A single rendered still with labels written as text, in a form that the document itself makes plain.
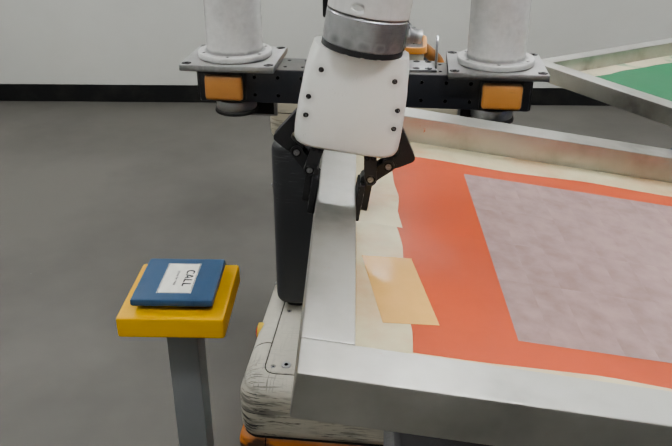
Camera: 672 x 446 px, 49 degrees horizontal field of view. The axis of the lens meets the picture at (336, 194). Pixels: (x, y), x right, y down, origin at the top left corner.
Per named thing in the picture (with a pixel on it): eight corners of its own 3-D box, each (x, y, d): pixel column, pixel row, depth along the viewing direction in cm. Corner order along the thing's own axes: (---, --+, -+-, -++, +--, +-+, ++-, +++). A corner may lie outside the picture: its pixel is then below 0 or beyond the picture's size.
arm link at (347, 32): (421, 13, 69) (415, 42, 71) (328, -3, 69) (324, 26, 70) (428, 31, 63) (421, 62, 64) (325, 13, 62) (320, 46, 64)
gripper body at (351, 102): (416, 32, 70) (394, 141, 75) (311, 15, 70) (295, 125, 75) (423, 52, 63) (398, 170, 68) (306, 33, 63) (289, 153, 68)
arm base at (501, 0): (455, 47, 131) (461, -43, 124) (527, 49, 130) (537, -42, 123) (458, 71, 117) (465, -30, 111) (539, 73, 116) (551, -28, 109)
